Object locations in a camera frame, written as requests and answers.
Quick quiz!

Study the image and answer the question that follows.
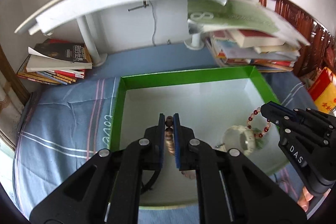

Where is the red and peach bead bracelet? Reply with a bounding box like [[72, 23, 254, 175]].
[[246, 106, 272, 138]]

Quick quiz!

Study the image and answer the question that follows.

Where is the white watch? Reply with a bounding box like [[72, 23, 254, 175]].
[[214, 126, 267, 156]]

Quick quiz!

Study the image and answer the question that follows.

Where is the person's right hand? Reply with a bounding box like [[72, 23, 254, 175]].
[[297, 186, 314, 212]]

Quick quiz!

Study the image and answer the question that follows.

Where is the red and yellow box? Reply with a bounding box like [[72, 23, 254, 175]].
[[308, 67, 336, 114]]

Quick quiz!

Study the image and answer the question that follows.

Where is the green holographic box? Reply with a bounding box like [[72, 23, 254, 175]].
[[110, 67, 288, 210]]

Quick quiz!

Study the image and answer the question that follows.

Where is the red wooden headboard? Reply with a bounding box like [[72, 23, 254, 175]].
[[258, 0, 336, 77]]

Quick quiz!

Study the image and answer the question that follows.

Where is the right stack of books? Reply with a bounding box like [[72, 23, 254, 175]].
[[187, 0, 310, 72]]

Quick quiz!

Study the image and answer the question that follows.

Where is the stack of books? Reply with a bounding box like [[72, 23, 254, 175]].
[[187, 0, 310, 72], [17, 39, 93, 85]]

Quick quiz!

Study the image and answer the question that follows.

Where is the blue bed sheet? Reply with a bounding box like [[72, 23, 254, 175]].
[[12, 43, 316, 224]]

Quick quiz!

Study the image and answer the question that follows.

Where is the left stack of books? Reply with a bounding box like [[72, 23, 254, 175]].
[[17, 39, 93, 85]]

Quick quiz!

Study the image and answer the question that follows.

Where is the beige curtain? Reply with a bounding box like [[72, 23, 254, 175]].
[[0, 45, 31, 146]]

